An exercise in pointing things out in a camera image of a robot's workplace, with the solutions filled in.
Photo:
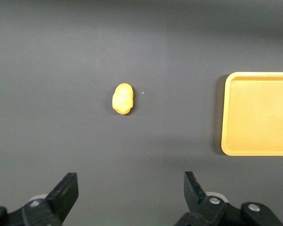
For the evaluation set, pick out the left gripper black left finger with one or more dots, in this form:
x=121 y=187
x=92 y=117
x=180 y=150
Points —
x=61 y=200

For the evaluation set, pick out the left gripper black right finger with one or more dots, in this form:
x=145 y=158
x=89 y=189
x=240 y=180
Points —
x=195 y=202

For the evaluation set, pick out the yellow potato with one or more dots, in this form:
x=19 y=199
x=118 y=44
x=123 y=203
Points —
x=123 y=99

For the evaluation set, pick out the yellow plastic tray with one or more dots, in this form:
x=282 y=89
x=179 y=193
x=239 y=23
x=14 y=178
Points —
x=261 y=115

